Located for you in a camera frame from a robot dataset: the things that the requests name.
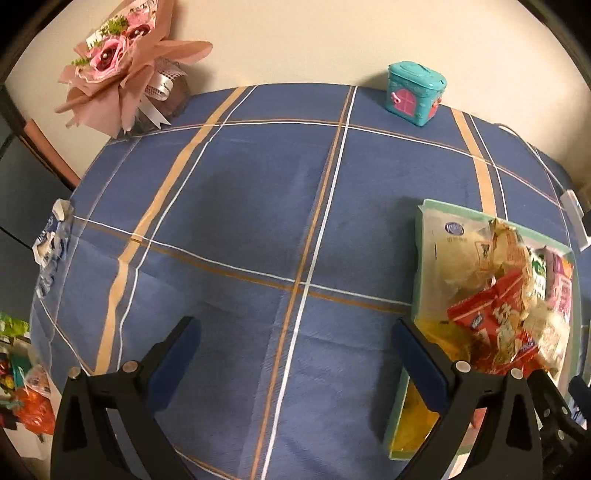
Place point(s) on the golden crinkled snack packet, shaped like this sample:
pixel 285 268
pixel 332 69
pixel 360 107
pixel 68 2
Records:
pixel 508 249

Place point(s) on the teal toy house box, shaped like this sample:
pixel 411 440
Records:
pixel 411 97

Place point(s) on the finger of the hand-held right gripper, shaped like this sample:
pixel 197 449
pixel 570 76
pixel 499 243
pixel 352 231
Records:
pixel 581 397
pixel 558 420

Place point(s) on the brown wooden frame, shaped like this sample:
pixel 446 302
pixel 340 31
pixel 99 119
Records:
pixel 51 154

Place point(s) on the pile of colourful bags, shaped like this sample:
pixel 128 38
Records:
pixel 32 401

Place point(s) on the teal shallow cardboard box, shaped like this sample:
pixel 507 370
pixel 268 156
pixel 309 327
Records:
pixel 416 277

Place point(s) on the red yellow snack packet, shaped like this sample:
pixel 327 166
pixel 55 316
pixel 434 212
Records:
pixel 485 318

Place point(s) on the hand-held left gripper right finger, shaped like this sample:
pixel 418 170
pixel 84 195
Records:
pixel 422 369

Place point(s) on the blue plaid tablecloth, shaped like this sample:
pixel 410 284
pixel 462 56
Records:
pixel 254 207

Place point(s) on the pink flower bouquet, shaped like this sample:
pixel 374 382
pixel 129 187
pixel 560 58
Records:
pixel 115 55

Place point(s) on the yellow clear snack packet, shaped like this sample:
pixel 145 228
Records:
pixel 415 415

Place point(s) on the clear yellow cake packet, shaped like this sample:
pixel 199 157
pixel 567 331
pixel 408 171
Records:
pixel 450 258

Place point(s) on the pink snack packet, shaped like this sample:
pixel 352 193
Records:
pixel 561 286

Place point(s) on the white power strip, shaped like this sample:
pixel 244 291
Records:
pixel 572 203

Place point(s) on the blue white crumpled wrapper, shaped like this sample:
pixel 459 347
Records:
pixel 51 240

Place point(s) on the green white snack packet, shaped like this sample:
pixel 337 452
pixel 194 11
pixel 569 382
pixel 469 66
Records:
pixel 538 277

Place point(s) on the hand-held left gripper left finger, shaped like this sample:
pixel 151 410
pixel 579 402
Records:
pixel 178 364

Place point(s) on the beige snack packet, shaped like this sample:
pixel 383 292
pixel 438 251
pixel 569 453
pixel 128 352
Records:
pixel 549 332

